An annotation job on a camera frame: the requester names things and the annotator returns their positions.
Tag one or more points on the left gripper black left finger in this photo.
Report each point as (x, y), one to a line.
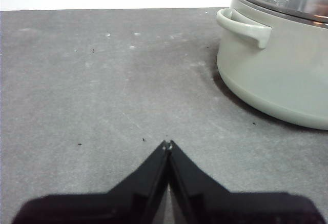
(115, 208)

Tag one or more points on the sage green electric pot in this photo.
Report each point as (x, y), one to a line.
(282, 80)

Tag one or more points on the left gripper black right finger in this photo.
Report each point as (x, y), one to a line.
(230, 208)

